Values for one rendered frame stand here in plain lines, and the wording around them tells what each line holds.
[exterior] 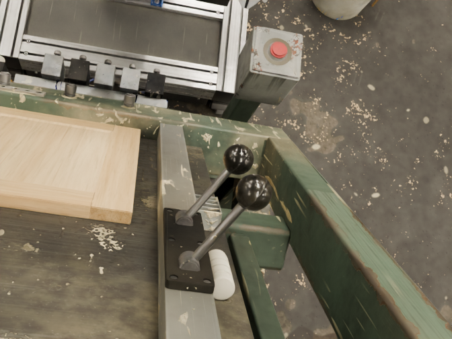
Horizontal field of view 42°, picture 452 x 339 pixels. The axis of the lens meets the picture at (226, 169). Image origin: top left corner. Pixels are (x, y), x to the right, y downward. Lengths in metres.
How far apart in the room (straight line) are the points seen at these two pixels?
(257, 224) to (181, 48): 1.21
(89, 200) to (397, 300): 0.43
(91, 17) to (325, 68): 0.96
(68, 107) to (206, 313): 0.80
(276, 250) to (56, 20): 1.37
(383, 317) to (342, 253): 0.15
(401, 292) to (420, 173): 1.83
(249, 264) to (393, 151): 1.64
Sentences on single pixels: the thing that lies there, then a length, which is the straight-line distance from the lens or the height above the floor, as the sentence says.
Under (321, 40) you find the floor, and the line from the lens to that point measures 2.54.
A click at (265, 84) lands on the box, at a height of 0.87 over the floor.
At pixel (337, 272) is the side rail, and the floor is 1.37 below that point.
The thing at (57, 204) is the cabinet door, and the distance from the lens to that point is 0.83.
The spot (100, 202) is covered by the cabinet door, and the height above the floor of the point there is 1.28.
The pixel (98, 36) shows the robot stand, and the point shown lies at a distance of 2.13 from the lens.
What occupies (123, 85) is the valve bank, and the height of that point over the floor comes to 0.76.
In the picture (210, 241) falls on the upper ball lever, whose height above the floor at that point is 1.51.
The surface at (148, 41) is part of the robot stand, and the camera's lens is 2.13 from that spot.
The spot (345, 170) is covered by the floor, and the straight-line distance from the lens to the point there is 2.37.
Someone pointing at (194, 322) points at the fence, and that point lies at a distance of 0.55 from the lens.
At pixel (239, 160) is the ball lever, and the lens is 0.70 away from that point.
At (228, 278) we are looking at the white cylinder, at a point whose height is 1.46.
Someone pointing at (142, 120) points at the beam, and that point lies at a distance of 1.28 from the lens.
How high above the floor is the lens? 2.11
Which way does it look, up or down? 72 degrees down
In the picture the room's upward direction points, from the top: 39 degrees clockwise
